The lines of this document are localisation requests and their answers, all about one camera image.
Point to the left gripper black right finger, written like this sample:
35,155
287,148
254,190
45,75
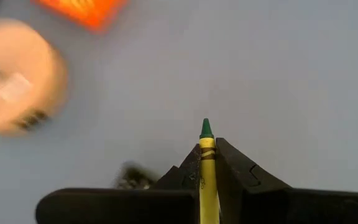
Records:
275,208

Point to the orange plastic basket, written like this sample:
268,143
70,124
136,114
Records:
85,12

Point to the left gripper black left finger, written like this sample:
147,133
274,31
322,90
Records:
120,207

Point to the yellow-wrapped green crayon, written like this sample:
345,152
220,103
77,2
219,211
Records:
208,186

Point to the blue-grey table mat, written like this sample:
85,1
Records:
259,77

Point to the white shade wooden base lamp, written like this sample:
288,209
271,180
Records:
20,62

